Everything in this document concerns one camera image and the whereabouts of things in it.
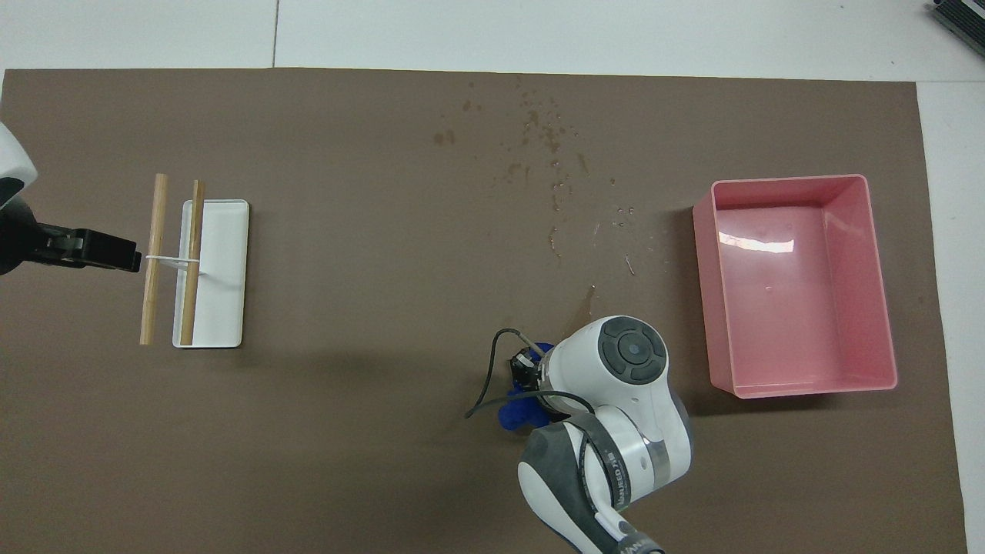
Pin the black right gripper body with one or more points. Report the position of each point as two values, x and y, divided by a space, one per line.
525 371

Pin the white rack with wooden rods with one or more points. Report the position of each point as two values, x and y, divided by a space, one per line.
223 292

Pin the dark grey ribbed device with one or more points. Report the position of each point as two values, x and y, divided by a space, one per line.
966 19

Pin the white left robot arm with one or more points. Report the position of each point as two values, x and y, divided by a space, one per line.
11 161

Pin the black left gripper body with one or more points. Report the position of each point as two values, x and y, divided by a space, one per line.
15 238

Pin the blue towel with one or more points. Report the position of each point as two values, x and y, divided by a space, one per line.
515 415

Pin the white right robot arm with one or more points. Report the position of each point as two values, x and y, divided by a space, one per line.
616 431

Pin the brown table mat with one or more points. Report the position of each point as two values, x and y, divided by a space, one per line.
385 308

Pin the pink plastic bin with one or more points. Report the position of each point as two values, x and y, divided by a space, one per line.
800 308

